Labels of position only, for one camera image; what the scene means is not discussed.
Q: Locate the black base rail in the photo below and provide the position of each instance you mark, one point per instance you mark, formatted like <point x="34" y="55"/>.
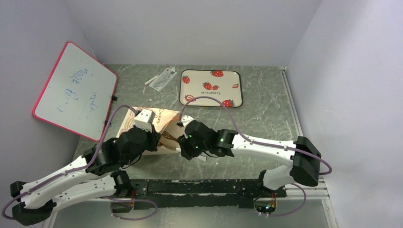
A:
<point x="200" y="193"/>

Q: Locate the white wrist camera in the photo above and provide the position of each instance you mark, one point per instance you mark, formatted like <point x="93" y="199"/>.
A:
<point x="185" y="120"/>
<point x="144" y="120"/>

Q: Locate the strawberry print tray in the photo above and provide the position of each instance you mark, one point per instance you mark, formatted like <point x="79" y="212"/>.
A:
<point x="224" y="86"/>

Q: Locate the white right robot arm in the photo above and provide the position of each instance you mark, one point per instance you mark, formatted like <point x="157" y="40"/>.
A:
<point x="299" y="160"/>

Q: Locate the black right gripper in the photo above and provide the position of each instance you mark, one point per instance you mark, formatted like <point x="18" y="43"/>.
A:
<point x="183" y="144"/>

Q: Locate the white marker pen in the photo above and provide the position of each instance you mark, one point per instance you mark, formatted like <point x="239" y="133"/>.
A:
<point x="150" y="80"/>

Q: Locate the beige paper bag orange handles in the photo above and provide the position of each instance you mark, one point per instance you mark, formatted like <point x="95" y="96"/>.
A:
<point x="164" y="123"/>

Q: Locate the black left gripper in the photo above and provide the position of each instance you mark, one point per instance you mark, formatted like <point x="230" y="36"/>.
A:
<point x="154" y="137"/>

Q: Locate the pink framed whiteboard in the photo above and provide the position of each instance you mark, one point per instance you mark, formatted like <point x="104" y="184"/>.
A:
<point x="77" y="95"/>

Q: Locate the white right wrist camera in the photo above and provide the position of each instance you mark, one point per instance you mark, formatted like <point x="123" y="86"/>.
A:
<point x="185" y="120"/>

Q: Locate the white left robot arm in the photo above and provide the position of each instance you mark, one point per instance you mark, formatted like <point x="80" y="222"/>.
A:
<point x="96" y="173"/>

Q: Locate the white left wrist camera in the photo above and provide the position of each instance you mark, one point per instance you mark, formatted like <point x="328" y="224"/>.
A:
<point x="144" y="120"/>

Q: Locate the small plastic packet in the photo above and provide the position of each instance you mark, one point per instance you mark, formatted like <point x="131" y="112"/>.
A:
<point x="163" y="79"/>

